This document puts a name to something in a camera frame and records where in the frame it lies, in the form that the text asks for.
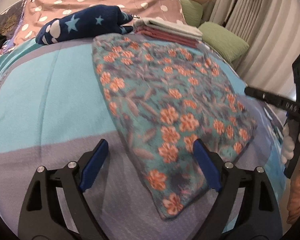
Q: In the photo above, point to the orange quilted sleeve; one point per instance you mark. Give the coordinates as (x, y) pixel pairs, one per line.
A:
(293, 206)

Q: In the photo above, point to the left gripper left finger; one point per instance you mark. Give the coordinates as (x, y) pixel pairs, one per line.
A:
(41, 215)

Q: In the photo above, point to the purple patterned pillow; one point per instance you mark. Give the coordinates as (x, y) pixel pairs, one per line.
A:
(9, 19)

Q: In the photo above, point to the folded white garment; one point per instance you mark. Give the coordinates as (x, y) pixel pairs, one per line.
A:
(170, 27)

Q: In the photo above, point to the pink polka dot sheet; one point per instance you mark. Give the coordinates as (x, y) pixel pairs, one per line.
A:
(38, 12)

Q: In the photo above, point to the teal floral garment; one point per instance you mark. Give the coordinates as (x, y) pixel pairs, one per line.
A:
(162, 97)

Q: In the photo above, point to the blue and grey bedspread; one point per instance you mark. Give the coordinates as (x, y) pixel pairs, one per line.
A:
(51, 112)

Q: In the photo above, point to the green pillow far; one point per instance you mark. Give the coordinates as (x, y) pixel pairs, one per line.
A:
(192, 12)

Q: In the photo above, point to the white gloved right hand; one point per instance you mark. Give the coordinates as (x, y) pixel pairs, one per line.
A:
(287, 151)

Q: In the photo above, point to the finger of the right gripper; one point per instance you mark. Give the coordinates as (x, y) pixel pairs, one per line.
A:
(273, 99)

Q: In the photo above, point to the folded pink garment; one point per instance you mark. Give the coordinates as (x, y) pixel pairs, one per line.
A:
(166, 36)

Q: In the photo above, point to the navy star fleece garment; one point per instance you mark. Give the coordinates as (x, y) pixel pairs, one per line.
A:
(86, 23)

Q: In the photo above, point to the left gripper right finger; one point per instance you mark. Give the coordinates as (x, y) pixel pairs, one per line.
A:
(259, 215)

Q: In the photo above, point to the green pillow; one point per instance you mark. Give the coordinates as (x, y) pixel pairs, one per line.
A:
(230, 46)
(192, 12)

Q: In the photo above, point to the grey pleated curtain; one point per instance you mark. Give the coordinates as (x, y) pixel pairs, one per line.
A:
(272, 30)

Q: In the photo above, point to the green pillow near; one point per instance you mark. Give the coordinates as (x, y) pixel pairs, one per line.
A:
(230, 46)

